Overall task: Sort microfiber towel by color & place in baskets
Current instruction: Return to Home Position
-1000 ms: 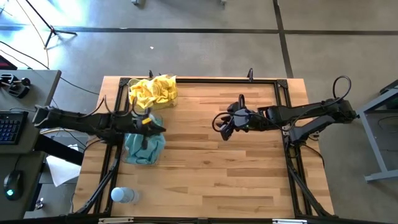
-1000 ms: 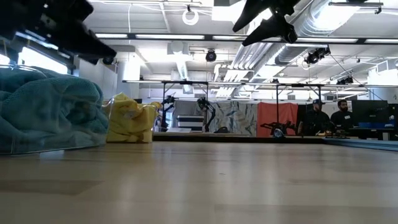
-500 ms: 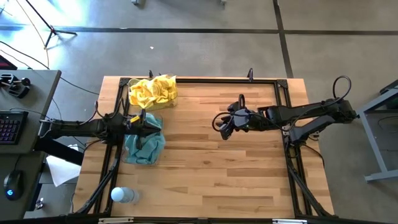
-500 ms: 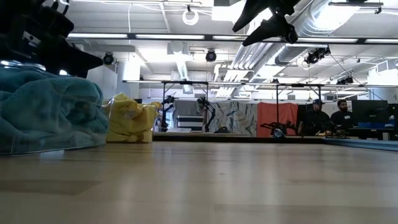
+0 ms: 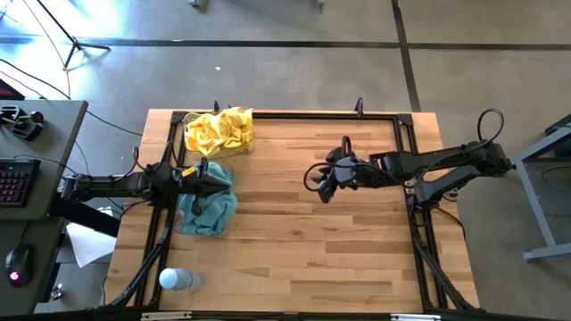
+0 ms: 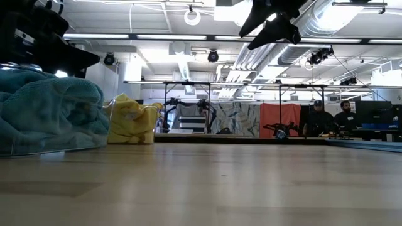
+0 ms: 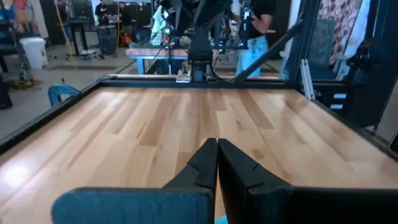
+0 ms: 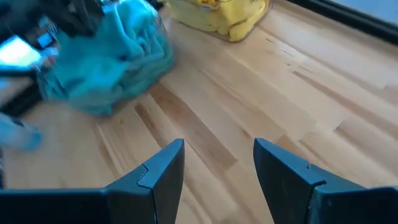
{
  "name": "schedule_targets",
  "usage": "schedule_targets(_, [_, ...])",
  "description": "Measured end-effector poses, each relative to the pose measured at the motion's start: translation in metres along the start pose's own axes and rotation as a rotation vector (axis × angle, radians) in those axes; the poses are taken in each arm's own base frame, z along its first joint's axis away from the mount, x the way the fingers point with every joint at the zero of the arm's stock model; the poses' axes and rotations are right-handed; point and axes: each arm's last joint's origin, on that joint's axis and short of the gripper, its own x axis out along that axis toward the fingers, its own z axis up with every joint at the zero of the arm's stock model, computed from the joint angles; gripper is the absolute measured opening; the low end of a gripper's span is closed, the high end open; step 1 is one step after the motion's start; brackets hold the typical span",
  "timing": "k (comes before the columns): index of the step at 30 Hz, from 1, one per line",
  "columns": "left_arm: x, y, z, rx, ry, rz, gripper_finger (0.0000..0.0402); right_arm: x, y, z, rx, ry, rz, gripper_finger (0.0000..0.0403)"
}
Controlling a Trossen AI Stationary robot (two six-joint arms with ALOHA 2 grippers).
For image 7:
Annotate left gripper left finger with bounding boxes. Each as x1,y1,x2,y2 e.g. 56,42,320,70
51,138,218,224

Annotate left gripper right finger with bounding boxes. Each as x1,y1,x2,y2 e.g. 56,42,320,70
218,138,398,224

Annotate silver aluminium bar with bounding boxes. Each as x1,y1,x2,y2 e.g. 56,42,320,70
299,58,317,101

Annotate person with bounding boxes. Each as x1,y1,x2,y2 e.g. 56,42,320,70
117,1,138,35
235,0,278,78
94,0,118,27

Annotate wooden background work table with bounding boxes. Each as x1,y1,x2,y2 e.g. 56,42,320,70
126,46,220,75

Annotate black box with labels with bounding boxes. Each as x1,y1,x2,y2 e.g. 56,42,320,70
329,83,398,129

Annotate orange backpack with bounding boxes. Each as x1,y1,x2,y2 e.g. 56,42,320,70
119,29,133,47

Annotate white hanging cloth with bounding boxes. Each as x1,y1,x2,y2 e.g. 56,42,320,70
150,4,169,47

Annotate dark floor mat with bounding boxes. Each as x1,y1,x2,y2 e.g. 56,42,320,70
49,64,121,72

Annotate black background desk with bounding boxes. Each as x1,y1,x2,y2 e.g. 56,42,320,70
62,19,94,60

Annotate patterned maroon curtain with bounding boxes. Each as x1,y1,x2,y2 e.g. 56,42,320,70
317,0,364,57

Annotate white trash bin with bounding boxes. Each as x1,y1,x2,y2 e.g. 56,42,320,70
18,36,50,70

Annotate white curtain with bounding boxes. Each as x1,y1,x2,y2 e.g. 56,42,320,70
343,0,379,58

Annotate black speaker box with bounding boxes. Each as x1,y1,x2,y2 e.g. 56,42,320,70
0,73,14,110

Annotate black aluminium table frame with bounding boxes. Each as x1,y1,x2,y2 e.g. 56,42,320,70
0,0,398,162

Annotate yellow hanging cable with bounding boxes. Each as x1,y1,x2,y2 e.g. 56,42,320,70
53,0,78,62

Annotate floor cable pile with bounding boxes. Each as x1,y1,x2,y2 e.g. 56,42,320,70
7,77,40,91

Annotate colourful wall art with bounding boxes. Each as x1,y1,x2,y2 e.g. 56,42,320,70
0,0,41,35

